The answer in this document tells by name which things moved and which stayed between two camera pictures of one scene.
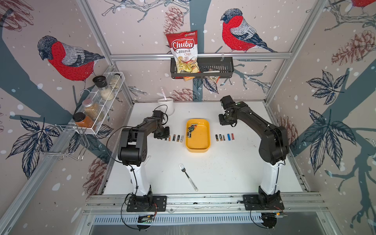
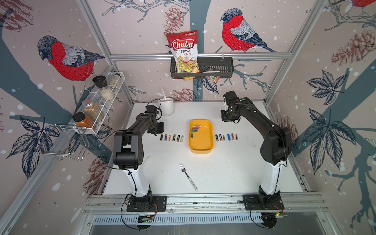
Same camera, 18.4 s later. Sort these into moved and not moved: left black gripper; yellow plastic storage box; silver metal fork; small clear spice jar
Moved: left black gripper
Not moved: small clear spice jar; yellow plastic storage box; silver metal fork
